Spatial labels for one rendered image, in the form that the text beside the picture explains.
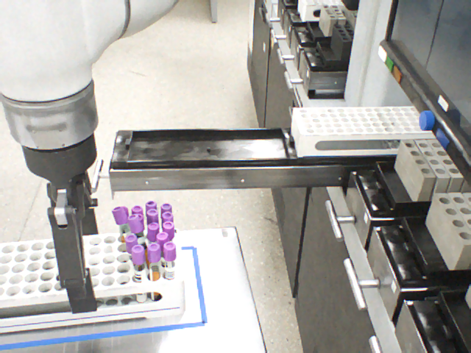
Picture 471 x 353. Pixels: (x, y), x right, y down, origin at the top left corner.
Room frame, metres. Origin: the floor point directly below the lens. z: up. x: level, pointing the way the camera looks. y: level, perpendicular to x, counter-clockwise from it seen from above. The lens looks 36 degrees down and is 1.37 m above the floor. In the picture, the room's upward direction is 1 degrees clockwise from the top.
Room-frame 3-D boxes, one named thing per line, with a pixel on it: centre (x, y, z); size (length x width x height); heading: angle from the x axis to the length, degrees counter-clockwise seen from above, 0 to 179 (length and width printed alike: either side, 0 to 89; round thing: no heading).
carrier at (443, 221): (0.58, -0.32, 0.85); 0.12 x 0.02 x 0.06; 4
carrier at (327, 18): (1.44, -0.26, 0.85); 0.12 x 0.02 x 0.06; 5
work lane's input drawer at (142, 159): (0.87, -0.09, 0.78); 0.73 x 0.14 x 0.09; 94
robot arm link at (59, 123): (0.48, 0.19, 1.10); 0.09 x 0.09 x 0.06
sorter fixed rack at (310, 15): (1.60, -0.34, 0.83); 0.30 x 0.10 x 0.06; 94
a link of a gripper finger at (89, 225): (0.53, 0.19, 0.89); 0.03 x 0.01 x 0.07; 100
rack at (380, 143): (0.88, -0.27, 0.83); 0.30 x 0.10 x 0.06; 94
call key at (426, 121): (0.68, -0.29, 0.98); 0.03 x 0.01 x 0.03; 4
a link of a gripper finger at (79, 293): (0.40, 0.17, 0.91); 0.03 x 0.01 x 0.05; 10
